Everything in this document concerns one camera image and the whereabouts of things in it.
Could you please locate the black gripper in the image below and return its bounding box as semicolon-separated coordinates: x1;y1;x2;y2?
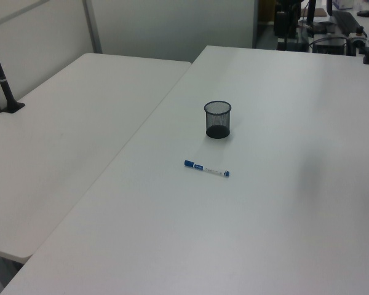
275;0;299;52

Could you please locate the blue and white marker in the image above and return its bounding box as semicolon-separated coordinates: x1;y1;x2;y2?
183;159;232;178

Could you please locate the thin black pole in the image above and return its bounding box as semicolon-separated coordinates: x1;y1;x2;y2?
307;0;317;24

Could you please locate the black control box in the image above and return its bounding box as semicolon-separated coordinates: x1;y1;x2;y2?
312;34;349;55

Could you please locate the black keyboard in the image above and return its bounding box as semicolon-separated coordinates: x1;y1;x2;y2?
332;10;360;35

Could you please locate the grey emergency stop box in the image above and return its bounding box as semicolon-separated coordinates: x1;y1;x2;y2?
347;26;369;57

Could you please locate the black mesh pen cup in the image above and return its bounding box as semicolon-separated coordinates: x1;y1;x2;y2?
203;100;232;140

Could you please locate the grey aluminium partition post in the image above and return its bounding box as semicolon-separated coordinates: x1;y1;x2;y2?
82;0;103;55

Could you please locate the black camera stand flat base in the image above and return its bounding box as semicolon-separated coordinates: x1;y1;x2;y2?
0;26;26;114

